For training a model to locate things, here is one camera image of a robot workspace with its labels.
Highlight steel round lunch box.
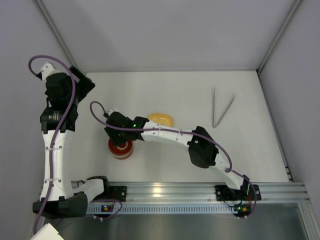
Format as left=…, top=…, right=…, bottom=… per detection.
left=111, top=148, right=133, bottom=160

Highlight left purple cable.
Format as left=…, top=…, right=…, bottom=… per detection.
left=27, top=54, right=77, bottom=236

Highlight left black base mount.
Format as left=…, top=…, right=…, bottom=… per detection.
left=108, top=185, right=127, bottom=202

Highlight slotted cable duct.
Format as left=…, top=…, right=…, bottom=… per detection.
left=86, top=201, right=311, bottom=216

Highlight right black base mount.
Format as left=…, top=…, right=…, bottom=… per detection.
left=214, top=184, right=262, bottom=202

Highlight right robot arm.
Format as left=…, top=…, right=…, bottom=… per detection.
left=103, top=108, right=250, bottom=195

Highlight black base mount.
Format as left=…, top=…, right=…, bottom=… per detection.
left=108, top=185, right=127, bottom=202
left=214, top=184, right=262, bottom=202

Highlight aluminium mounting rail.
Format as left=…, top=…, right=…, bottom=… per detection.
left=110, top=182, right=310, bottom=204

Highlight purple cable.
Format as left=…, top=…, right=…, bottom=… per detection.
left=27, top=54, right=77, bottom=236
left=89, top=100, right=258, bottom=218

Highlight red round lid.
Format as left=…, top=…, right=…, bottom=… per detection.
left=108, top=140, right=134, bottom=152

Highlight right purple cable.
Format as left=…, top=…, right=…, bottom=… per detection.
left=89, top=100, right=258, bottom=218

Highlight metal serving tongs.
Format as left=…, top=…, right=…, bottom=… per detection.
left=211, top=85, right=236, bottom=129

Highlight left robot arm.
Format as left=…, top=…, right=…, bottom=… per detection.
left=32, top=62, right=109, bottom=219

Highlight white box corner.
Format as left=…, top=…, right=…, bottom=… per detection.
left=30, top=223, right=64, bottom=240

